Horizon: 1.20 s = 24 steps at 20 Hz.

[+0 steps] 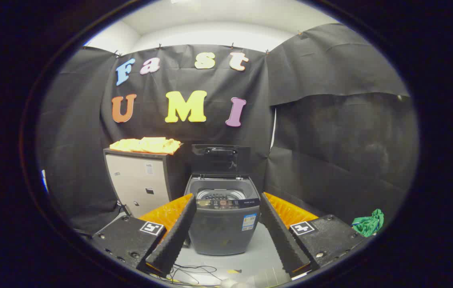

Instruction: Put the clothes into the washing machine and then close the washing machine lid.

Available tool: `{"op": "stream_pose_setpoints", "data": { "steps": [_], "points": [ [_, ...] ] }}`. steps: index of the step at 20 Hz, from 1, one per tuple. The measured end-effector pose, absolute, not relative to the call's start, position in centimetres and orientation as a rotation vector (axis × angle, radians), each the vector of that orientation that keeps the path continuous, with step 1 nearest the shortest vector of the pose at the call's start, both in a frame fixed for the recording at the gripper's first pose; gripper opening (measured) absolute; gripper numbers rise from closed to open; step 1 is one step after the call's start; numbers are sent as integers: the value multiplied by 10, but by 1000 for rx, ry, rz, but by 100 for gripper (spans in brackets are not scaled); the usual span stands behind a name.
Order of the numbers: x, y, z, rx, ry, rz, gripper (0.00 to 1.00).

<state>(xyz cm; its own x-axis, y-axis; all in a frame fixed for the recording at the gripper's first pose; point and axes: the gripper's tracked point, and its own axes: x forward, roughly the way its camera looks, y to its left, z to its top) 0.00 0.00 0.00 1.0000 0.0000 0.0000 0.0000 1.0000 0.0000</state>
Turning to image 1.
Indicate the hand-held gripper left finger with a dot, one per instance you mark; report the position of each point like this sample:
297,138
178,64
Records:
178,236

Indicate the grey cabinet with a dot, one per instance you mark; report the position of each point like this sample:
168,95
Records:
134,180

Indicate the dark grey washing machine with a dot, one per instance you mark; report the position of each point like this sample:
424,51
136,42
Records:
222,232

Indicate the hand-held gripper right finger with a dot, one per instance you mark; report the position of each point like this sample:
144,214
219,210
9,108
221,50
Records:
276,234

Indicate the orange polo shirt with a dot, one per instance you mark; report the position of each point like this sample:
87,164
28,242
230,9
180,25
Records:
148,144

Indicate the green cloth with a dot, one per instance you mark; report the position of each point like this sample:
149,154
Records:
368,224

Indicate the yellow floor tape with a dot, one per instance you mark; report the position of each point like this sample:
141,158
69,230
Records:
234,271

